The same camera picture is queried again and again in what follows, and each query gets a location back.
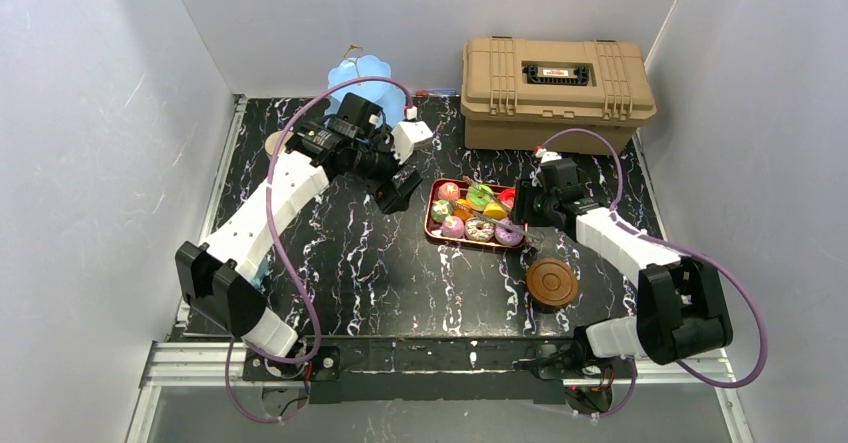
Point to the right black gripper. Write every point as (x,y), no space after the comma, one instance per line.
(525,204)

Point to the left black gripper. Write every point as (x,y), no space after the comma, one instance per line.
(396,179)

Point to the green sugared cake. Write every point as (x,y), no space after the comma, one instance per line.
(440,210)

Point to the red rectangular tray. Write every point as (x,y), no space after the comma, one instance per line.
(432,229)

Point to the pink sugared cake ball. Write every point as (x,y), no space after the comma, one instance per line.
(453,227)

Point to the blue three-tier cake stand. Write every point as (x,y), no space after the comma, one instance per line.
(389,97)

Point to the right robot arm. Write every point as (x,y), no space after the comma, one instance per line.
(681,309)

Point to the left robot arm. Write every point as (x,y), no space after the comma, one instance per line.
(216,275)

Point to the red glazed donut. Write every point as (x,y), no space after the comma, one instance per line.
(506,199)

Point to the yellow cake slice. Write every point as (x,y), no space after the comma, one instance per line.
(495,211)

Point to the purple glazed donut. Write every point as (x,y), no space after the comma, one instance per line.
(505,236)

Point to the pink sugared cake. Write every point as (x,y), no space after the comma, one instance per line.
(448,191)

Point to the green glazed donut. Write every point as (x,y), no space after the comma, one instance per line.
(479,196)

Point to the orange cookie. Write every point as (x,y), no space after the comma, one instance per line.
(462,210)

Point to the round brown wooden box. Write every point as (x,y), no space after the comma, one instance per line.
(552,282)

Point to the red blue pen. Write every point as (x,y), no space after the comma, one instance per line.
(437,92)

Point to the tan plastic toolbox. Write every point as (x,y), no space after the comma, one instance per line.
(586,97)

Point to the beige ribbed mug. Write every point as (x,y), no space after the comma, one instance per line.
(272,140)

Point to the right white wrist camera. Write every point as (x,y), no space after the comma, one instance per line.
(544,156)

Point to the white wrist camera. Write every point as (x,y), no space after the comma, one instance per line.
(407,137)
(544,156)

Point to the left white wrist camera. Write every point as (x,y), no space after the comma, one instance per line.
(407,137)

